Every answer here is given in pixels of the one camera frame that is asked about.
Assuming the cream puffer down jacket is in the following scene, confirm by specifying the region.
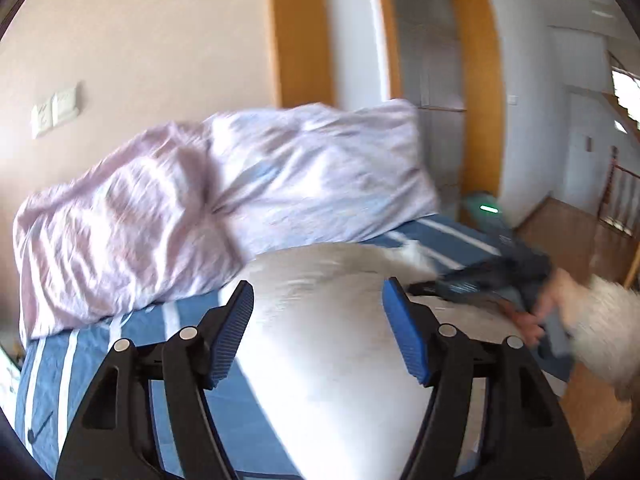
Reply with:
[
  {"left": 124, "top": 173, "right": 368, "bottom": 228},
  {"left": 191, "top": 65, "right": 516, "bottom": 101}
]
[{"left": 238, "top": 244, "right": 523, "bottom": 479}]

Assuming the fluffy white sleeve forearm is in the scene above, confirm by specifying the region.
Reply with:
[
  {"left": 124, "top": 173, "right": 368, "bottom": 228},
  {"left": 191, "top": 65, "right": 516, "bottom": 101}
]
[{"left": 572, "top": 278, "right": 639, "bottom": 400}]

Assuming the person's right hand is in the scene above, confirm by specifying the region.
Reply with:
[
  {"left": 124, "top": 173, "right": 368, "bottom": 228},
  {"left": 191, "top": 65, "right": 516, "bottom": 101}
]
[{"left": 499, "top": 269, "right": 590, "bottom": 348}]

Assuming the blue white striped bedsheet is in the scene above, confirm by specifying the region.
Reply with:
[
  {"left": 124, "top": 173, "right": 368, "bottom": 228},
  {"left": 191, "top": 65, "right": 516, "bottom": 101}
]
[{"left": 10, "top": 214, "right": 584, "bottom": 479}]

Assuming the wooden stair railing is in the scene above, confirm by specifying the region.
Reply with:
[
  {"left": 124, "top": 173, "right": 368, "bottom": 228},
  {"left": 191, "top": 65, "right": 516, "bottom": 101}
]
[{"left": 597, "top": 146, "right": 640, "bottom": 238}]

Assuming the pink floral duvet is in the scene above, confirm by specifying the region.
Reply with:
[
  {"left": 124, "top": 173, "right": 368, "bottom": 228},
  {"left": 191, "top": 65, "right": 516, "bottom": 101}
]
[{"left": 13, "top": 100, "right": 438, "bottom": 341}]

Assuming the white wall socket switch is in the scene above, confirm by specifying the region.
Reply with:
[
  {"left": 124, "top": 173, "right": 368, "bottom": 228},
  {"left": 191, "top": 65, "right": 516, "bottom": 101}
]
[{"left": 32, "top": 84, "right": 80, "bottom": 138}]

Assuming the wooden door frame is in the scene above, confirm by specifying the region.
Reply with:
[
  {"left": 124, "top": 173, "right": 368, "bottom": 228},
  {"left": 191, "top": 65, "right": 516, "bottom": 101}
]
[{"left": 268, "top": 0, "right": 506, "bottom": 195}]

